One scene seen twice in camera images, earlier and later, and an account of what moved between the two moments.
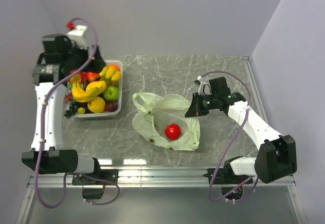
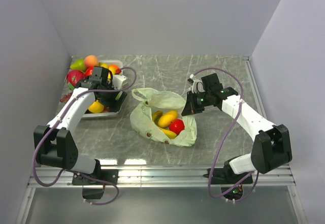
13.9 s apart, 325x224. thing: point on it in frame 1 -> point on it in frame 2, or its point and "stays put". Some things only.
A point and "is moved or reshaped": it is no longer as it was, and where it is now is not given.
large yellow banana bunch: [92, 89] is moved or reshaped
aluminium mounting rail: [158, 177] stays put
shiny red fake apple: [172, 131] -> [176, 126]
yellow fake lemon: [97, 105] stays put
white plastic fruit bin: [120, 64] stays put
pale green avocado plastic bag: [163, 120] is moved or reshaped
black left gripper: [96, 65] -> [114, 104]
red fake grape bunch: [68, 97] stays put
